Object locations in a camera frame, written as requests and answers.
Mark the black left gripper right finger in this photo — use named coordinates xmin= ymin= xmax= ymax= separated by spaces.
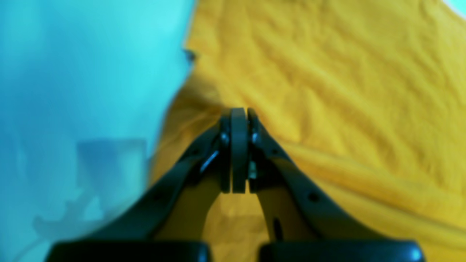
xmin=240 ymin=108 xmax=426 ymax=262

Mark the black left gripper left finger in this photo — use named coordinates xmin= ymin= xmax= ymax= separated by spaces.
xmin=46 ymin=108 xmax=240 ymax=262

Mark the orange t-shirt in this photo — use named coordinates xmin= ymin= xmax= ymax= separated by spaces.
xmin=150 ymin=0 xmax=466 ymax=262

